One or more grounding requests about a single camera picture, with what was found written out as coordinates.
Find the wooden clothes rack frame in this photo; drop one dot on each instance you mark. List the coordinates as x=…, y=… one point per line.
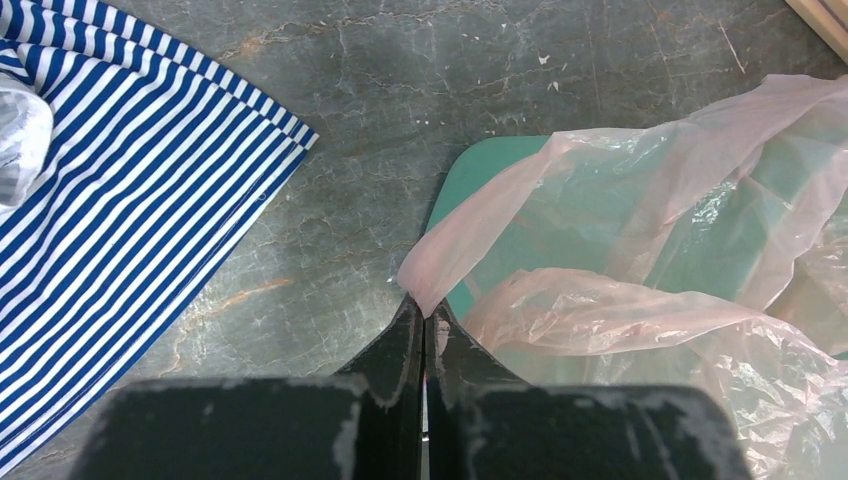
x=828, y=18

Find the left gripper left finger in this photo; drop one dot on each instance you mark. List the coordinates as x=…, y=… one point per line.
x=360, y=422

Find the pink translucent trash bag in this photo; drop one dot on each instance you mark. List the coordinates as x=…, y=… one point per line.
x=786, y=397

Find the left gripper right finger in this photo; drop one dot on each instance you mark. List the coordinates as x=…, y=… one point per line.
x=487, y=423

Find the blue white striped cloth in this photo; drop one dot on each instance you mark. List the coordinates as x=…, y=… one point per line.
x=156, y=161

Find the green plastic trash bin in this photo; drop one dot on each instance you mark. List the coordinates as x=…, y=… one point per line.
x=477, y=172

